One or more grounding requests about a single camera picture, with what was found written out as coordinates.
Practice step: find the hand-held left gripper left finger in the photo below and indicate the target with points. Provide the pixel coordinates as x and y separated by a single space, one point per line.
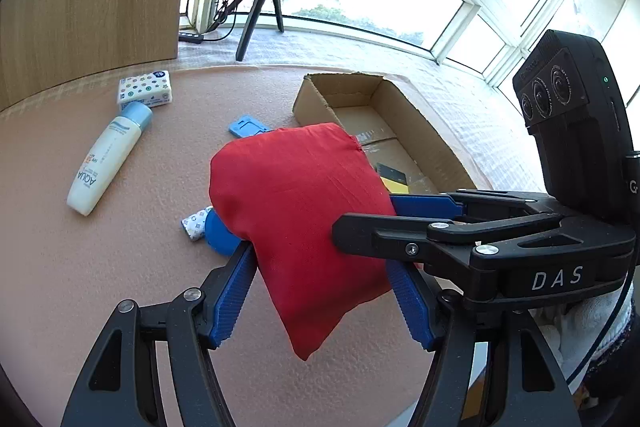
232 302

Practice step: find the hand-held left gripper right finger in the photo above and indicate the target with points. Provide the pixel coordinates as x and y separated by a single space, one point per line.
410 302

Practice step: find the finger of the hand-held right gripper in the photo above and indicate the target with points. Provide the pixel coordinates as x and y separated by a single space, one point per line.
425 206
380 234

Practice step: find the red cloth bag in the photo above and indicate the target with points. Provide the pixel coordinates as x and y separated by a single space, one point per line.
300 217

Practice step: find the brown cardboard box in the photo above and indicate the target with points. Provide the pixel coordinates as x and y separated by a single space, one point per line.
415 117

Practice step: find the blue plastic phone stand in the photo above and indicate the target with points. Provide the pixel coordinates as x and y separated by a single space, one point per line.
247 126

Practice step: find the white sunscreen bottle blue cap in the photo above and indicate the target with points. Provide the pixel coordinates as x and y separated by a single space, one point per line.
102 162

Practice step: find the person's right hand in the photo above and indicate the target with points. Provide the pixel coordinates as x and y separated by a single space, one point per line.
575 332

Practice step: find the yellow and black card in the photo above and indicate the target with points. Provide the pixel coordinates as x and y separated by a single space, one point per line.
392 179

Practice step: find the small patterned white packet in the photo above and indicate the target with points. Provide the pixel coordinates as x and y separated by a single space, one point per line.
196 224

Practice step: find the patterned white tissue pack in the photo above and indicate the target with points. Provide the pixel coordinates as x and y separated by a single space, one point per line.
145 89

